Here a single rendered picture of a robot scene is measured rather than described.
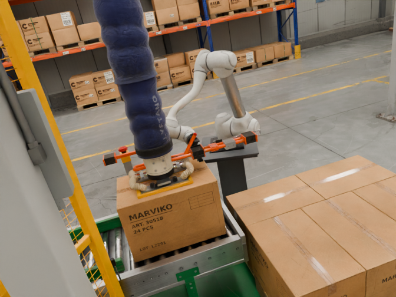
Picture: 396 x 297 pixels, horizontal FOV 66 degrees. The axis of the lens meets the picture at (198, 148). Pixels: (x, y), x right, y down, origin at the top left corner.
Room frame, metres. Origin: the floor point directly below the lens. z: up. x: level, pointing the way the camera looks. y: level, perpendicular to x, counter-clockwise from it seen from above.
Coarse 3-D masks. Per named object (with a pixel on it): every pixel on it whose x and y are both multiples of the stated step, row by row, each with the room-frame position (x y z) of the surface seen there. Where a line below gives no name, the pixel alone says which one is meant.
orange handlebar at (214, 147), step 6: (234, 138) 1.81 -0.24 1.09; (240, 138) 1.81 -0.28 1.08; (210, 144) 1.78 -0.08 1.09; (216, 144) 1.76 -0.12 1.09; (222, 144) 1.75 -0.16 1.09; (204, 150) 1.73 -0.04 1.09; (210, 150) 1.73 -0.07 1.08; (216, 150) 1.74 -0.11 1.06; (120, 156) 1.91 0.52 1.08; (126, 156) 1.92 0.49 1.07; (180, 156) 1.70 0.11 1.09; (186, 156) 1.70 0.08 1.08; (138, 168) 1.66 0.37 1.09; (144, 168) 1.66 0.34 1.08
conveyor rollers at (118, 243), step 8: (104, 232) 1.84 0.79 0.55; (120, 232) 1.82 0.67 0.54; (232, 232) 1.59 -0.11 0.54; (104, 240) 1.75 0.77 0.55; (120, 240) 1.72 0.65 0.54; (216, 240) 1.52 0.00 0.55; (120, 248) 1.64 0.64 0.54; (128, 248) 1.63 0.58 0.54; (192, 248) 1.50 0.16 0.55; (80, 256) 1.64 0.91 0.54; (88, 256) 1.62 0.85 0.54; (120, 256) 1.56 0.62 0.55; (160, 256) 1.48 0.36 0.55; (88, 264) 1.54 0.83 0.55; (136, 264) 1.47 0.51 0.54; (120, 272) 1.42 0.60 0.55
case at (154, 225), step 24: (120, 192) 1.66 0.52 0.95; (168, 192) 1.54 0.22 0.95; (192, 192) 1.54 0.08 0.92; (216, 192) 1.56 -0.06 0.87; (120, 216) 1.47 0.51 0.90; (144, 216) 1.49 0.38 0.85; (168, 216) 1.51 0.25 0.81; (192, 216) 1.54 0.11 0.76; (216, 216) 1.56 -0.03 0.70; (144, 240) 1.48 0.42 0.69; (168, 240) 1.51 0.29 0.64; (192, 240) 1.53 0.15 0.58
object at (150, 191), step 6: (174, 180) 1.61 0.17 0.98; (180, 180) 1.61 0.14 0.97; (186, 180) 1.60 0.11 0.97; (192, 180) 1.59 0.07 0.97; (150, 186) 1.59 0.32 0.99; (156, 186) 1.60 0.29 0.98; (162, 186) 1.58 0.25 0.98; (168, 186) 1.58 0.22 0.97; (174, 186) 1.57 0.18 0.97; (180, 186) 1.58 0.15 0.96; (138, 192) 1.58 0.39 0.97; (144, 192) 1.56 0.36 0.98; (150, 192) 1.55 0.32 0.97; (156, 192) 1.55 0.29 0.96; (138, 198) 1.53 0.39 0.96
